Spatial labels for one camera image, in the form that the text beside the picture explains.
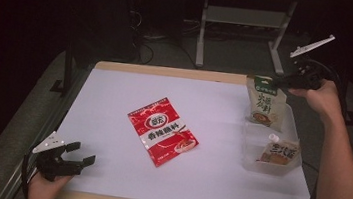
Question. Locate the person's right hand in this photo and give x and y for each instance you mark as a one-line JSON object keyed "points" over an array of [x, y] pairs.
{"points": [[327, 100]]}

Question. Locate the white spouted sauce pouch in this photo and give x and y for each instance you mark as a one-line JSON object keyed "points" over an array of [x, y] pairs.
{"points": [[279, 153]]}

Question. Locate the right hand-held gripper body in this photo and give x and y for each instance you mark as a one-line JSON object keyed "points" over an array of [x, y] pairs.
{"points": [[311, 78]]}

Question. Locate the green and beige sauce packet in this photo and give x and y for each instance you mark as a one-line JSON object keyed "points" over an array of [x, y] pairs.
{"points": [[264, 106]]}

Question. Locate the white metal stand frame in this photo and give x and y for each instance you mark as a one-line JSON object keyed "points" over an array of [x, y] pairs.
{"points": [[201, 32]]}

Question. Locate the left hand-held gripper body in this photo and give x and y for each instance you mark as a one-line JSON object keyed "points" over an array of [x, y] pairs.
{"points": [[52, 166]]}

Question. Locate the person's left hand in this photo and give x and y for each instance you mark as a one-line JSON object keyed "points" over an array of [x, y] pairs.
{"points": [[43, 191]]}

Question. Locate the white table cover sheet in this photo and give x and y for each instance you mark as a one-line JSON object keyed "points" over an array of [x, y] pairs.
{"points": [[113, 105]]}

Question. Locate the red seasoning packet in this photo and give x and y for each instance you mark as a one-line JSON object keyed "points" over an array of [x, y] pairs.
{"points": [[160, 131]]}

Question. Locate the clear plastic container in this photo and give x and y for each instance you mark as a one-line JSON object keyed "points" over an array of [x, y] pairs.
{"points": [[251, 145]]}

